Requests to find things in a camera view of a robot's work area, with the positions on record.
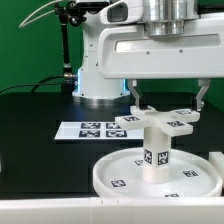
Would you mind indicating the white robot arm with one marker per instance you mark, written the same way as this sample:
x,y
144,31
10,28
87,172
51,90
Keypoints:
x,y
160,39

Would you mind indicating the white right side block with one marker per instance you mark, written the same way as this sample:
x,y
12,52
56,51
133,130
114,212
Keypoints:
x,y
217,160

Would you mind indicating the white round table top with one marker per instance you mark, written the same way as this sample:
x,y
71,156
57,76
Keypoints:
x,y
136,173

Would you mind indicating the white marker sheet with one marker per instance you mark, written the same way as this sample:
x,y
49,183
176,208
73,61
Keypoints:
x,y
95,130

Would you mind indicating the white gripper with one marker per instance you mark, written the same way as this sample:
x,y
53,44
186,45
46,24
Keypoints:
x,y
161,39

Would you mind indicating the white cross-shaped table base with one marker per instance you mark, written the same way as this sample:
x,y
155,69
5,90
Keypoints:
x,y
173,123

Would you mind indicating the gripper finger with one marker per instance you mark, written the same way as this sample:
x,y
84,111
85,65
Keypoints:
x,y
204,85

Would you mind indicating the white front barrier rail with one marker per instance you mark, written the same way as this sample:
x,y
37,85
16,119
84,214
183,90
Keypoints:
x,y
113,211

